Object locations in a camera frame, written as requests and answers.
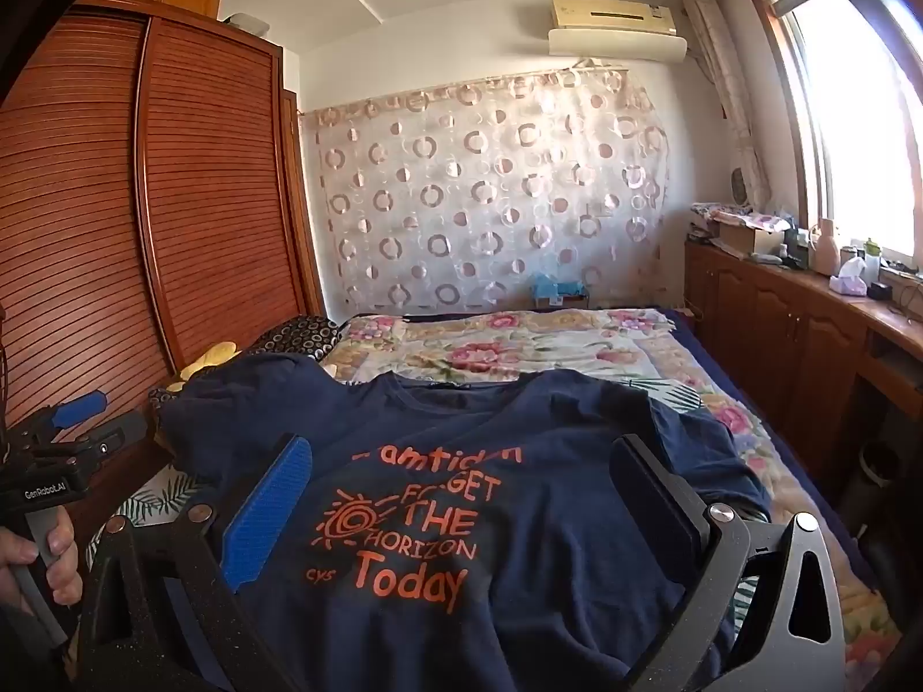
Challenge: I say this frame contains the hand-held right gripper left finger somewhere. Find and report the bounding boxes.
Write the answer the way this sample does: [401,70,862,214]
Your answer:
[72,434,314,692]

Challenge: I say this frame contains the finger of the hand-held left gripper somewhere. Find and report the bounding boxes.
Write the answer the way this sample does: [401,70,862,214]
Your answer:
[14,390,111,448]
[68,409,150,464]

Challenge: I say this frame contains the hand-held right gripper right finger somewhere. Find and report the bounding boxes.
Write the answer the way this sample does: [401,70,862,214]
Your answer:
[609,434,848,692]

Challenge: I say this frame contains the navy printed t-shirt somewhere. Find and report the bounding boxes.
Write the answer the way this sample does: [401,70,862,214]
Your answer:
[155,353,772,692]

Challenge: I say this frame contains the person's left hand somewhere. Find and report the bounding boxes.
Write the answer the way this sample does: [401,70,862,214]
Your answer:
[0,503,85,610]

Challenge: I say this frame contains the palm leaf printed cloth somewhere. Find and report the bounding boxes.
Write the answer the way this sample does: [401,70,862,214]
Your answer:
[85,373,766,635]

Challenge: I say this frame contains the yellow plush toy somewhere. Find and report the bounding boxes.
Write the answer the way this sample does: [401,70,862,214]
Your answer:
[179,341,239,383]

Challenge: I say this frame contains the dark circle-patterned pillow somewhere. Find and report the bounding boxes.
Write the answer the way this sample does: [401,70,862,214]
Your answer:
[148,315,343,412]

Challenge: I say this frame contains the wooden side cabinet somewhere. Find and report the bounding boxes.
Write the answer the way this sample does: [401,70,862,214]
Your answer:
[681,238,923,520]

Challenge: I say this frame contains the floral blanket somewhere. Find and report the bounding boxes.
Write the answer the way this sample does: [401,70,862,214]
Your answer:
[317,306,902,664]

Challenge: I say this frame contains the wooden slatted wardrobe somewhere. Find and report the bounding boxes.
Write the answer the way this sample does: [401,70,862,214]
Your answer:
[0,0,325,549]

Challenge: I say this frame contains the blue box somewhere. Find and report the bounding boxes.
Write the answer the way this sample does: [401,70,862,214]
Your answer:
[532,275,591,307]

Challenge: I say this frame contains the black trash bin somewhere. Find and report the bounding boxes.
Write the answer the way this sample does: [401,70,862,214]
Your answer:
[858,439,902,516]

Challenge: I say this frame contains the cardboard box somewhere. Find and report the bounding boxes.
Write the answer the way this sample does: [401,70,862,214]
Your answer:
[717,223,787,257]

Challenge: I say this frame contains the floral cloth pile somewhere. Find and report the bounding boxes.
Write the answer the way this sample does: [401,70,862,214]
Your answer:
[688,202,794,232]

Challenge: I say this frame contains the pink tissue pack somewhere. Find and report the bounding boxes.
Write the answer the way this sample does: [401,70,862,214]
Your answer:
[829,257,868,296]

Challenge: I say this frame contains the beige bottle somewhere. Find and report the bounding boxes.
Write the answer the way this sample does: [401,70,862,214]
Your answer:
[811,218,841,275]

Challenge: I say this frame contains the sheer circle-patterned curtain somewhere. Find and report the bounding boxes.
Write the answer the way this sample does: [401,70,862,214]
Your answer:
[299,61,671,314]

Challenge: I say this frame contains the floral window curtain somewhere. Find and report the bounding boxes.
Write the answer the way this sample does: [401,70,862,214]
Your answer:
[681,0,776,213]

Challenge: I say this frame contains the window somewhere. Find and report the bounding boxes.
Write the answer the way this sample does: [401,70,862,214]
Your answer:
[750,0,923,275]

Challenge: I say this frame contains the white air conditioner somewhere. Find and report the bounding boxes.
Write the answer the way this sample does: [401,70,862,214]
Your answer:
[548,27,689,62]

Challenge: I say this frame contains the beige air conditioner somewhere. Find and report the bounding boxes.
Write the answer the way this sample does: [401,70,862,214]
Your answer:
[551,0,680,36]

